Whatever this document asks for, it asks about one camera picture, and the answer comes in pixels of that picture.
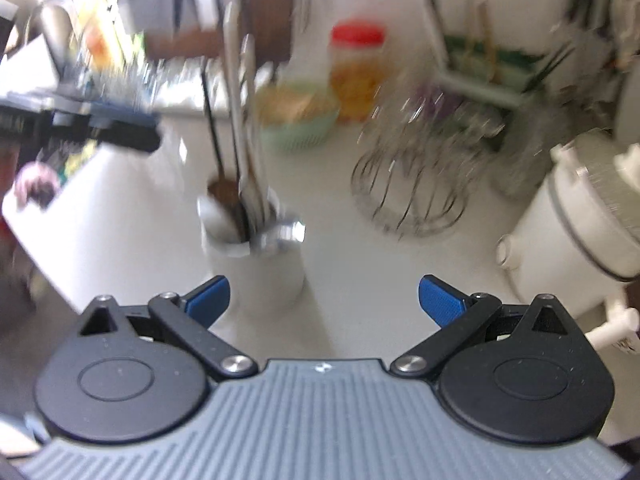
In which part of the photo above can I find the green basket of sticks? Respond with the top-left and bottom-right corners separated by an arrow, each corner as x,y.
256,81 -> 341,153

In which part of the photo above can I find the brown wooden spoon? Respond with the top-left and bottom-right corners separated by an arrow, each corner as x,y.
207,178 -> 248,243

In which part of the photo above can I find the large metal spoon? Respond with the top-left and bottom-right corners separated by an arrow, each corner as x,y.
250,214 -> 306,254

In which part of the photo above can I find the white ceramic utensil crock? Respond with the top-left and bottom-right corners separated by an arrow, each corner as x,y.
198,184 -> 307,317

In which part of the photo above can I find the wire glass drying rack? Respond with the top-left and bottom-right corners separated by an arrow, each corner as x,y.
350,84 -> 506,237

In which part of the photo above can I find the black metal shelf rack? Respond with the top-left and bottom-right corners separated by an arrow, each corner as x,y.
98,0 -> 302,106

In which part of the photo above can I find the white long chopstick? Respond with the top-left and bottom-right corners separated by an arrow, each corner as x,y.
222,2 -> 271,236

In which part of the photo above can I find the green white utensil drainer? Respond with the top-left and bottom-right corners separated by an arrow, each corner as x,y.
420,0 -> 575,110

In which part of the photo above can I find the black chopstick left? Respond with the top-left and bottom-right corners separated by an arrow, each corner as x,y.
200,58 -> 226,181

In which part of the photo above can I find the white ceramic soup spoon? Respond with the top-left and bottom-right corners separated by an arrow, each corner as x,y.
196,196 -> 240,244

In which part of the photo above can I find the red-lid plastic jar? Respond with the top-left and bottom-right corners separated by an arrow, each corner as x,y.
329,18 -> 387,122

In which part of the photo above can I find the chrome kitchen faucet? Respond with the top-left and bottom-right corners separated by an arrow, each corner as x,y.
24,0 -> 86,96

